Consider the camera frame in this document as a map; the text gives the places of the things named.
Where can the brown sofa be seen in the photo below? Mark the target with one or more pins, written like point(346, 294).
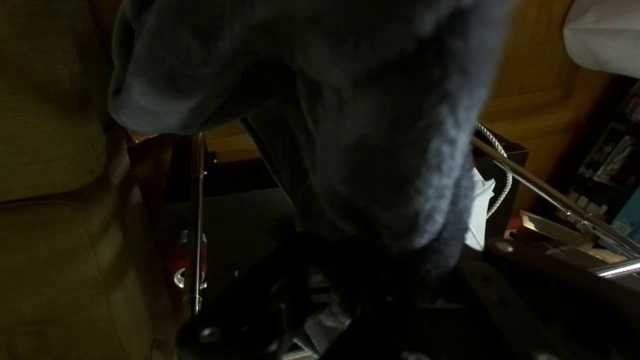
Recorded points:
point(79, 276)

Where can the white cloth on table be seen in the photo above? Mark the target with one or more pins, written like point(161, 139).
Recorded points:
point(481, 204)

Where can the gray robe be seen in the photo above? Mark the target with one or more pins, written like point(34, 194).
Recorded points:
point(362, 109)

